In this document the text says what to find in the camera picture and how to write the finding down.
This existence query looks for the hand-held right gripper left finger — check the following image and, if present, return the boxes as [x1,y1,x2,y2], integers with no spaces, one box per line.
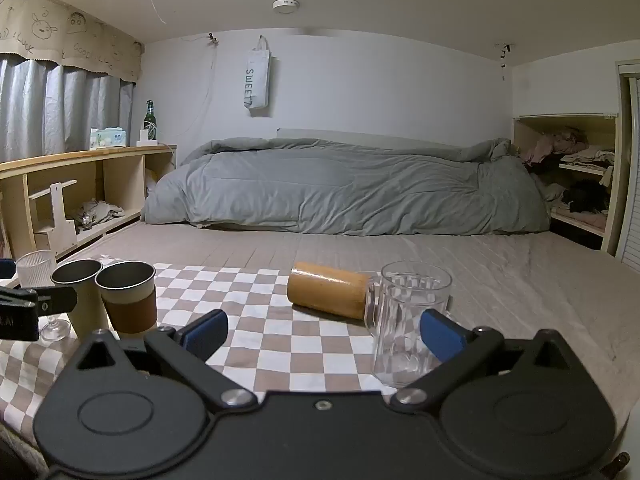
[65,309,257,413]

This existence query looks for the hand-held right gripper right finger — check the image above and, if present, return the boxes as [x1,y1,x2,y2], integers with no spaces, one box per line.
[389,309,583,412]

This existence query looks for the wooden cup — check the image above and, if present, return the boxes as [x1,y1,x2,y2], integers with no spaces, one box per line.
[287,261,382,320]

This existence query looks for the metal cup with beige sleeve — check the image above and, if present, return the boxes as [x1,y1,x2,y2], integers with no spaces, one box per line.
[51,259,113,337]

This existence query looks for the metal cup with brown sleeve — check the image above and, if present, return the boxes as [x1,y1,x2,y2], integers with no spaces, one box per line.
[94,260,158,336]

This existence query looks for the ribbed wine glass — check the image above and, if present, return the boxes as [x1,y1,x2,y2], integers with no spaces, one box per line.
[16,250,72,342]

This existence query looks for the clear glass mug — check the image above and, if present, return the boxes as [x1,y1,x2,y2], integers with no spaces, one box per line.
[364,261,454,389]

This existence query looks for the brown checkered cloth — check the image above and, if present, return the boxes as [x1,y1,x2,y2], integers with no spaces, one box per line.
[0,262,401,448]

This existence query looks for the wooden carrier box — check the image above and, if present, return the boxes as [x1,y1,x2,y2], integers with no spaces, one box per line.
[27,179,80,252]

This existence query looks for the beige bed sheet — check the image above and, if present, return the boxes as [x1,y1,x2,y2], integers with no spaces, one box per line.
[60,219,637,433]

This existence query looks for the crumpled beige clothing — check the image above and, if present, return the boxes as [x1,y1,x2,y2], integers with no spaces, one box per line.
[74,199,125,231]

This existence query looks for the wooden bedside shelf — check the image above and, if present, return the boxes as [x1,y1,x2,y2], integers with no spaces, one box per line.
[0,143,178,262]

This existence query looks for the tissue pack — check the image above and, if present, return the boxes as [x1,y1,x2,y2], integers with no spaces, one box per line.
[90,126,126,150]

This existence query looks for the grey curtain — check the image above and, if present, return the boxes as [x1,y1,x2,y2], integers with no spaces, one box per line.
[0,54,136,164]

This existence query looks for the grey duvet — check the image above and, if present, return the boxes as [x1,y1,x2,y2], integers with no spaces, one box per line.
[141,136,554,237]

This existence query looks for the dark clothes pile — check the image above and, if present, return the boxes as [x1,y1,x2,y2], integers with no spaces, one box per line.
[559,179,612,214]

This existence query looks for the green glass bottle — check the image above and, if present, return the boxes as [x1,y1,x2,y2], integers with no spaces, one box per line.
[143,100,158,141]

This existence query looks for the pink clothes pile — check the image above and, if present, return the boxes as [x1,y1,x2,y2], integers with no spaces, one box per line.
[519,127,589,164]

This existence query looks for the wooden closet shelf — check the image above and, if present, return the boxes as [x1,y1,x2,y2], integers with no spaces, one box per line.
[512,112,627,257]

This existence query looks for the folded beige clothes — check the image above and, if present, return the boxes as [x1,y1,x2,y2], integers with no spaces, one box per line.
[558,145,616,169]

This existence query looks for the beige doodled valance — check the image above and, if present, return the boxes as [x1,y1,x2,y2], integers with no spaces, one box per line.
[0,0,146,84]

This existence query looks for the white louvre door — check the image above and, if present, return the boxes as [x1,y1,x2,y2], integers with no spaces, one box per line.
[614,59,640,267]

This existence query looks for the white tote bag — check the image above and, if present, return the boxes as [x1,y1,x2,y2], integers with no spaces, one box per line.
[243,35,275,117]

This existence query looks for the white wall cable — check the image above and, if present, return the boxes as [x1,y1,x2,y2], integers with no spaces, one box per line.
[158,33,222,144]

